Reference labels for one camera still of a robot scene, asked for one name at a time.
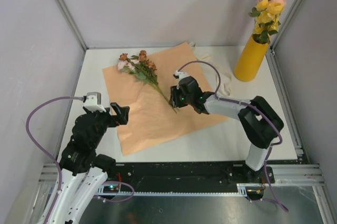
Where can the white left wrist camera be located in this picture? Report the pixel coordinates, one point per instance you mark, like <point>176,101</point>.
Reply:
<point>92,102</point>

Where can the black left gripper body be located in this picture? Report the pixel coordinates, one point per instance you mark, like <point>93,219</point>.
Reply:
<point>104,119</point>

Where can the cream printed ribbon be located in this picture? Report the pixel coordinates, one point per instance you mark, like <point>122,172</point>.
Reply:
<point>225,78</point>

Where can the yellow cylindrical vase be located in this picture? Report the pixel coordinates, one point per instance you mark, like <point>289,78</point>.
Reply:
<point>250,60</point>

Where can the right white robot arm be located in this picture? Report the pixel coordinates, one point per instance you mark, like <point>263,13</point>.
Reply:
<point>260,122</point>

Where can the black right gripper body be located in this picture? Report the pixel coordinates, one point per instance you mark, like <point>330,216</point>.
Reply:
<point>179,99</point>

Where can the aluminium corner post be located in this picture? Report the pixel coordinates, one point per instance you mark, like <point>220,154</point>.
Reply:
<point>294,9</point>
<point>71,23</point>

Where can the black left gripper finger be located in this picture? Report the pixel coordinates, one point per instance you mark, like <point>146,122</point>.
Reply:
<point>116,108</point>
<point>123,118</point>

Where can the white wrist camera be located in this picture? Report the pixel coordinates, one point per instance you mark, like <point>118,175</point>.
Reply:
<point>92,102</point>
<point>179,75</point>

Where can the right aluminium corner post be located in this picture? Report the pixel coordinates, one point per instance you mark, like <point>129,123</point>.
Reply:
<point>294,9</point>

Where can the pale pink rose stem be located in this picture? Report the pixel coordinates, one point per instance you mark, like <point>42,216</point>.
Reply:
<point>128,66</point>

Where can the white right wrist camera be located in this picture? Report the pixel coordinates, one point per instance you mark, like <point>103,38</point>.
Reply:
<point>179,75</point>

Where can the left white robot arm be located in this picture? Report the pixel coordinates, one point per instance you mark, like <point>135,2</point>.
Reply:
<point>83,171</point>

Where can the aluminium frame rail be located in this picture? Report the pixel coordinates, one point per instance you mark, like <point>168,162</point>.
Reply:
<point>285,102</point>

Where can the yellow rose stem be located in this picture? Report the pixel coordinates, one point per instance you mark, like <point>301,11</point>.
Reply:
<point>266,16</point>

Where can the brown rose stem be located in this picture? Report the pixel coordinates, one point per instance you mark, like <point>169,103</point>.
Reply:
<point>147,72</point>

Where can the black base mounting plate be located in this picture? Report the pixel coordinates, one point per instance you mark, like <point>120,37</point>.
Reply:
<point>218,176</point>

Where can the left aluminium corner post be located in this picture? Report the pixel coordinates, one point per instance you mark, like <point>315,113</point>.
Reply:
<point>71,23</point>

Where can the white slotted cable duct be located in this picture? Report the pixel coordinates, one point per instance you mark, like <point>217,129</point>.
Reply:
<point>105,191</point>

